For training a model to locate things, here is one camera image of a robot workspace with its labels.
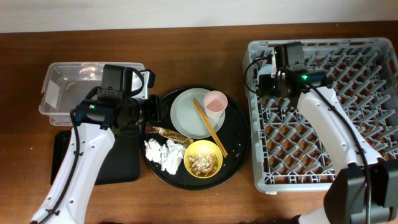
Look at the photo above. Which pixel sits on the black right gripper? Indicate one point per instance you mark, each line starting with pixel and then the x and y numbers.
pixel 265 91

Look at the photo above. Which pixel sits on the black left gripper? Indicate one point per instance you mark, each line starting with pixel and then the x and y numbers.
pixel 156 113

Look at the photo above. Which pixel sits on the gold coffee sachet wrapper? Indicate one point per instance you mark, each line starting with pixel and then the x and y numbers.
pixel 169 134

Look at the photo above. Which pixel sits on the pink plastic cup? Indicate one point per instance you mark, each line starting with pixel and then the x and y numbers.
pixel 215 103

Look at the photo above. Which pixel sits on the white tissue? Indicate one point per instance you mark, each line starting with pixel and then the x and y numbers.
pixel 168 155

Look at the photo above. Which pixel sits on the yellow bowl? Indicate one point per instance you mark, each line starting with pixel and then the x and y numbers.
pixel 203 146

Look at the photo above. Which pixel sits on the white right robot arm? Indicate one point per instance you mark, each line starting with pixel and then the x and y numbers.
pixel 365 188

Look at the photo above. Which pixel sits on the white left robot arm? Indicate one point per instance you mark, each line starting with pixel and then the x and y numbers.
pixel 105 147

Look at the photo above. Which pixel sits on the clear plastic waste bin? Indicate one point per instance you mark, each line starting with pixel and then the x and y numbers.
pixel 66 85

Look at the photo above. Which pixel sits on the grey dishwasher rack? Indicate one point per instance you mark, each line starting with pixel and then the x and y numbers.
pixel 287 156

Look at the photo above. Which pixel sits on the black rectangular tray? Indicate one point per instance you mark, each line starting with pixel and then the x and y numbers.
pixel 122 163

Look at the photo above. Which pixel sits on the grey round plate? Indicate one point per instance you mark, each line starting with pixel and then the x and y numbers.
pixel 186 119

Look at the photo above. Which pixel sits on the black round tray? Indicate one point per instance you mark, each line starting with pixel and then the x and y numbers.
pixel 234 134

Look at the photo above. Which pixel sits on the wooden chopstick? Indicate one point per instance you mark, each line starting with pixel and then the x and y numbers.
pixel 206 124
pixel 211 126

